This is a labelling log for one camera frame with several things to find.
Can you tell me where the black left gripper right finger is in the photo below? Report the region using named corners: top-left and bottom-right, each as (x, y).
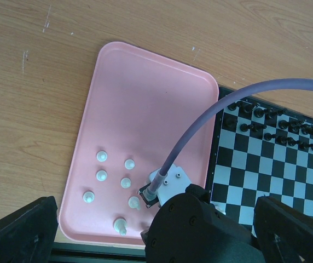
top-left (253, 196), bottom-right (313, 262)

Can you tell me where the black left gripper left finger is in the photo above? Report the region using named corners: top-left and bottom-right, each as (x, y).
top-left (0, 196), bottom-right (58, 262)

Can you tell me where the white chess piece on tray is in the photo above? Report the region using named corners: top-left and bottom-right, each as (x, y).
top-left (83, 191), bottom-right (95, 203)
top-left (120, 178), bottom-right (131, 189)
top-left (96, 170), bottom-right (107, 181)
top-left (96, 151), bottom-right (108, 162)
top-left (124, 159), bottom-right (135, 170)
top-left (113, 217), bottom-right (127, 236)
top-left (128, 196), bottom-right (141, 210)

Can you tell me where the black white chess board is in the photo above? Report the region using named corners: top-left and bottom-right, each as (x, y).
top-left (206, 97), bottom-right (313, 231)

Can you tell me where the row of black chess pieces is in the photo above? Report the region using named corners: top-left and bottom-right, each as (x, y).
top-left (221, 98), bottom-right (313, 158)

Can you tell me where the pink plastic tray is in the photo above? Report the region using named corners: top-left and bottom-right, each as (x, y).
top-left (59, 42), bottom-right (219, 246)

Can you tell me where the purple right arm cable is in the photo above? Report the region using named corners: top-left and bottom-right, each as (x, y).
top-left (148, 78), bottom-right (313, 194)

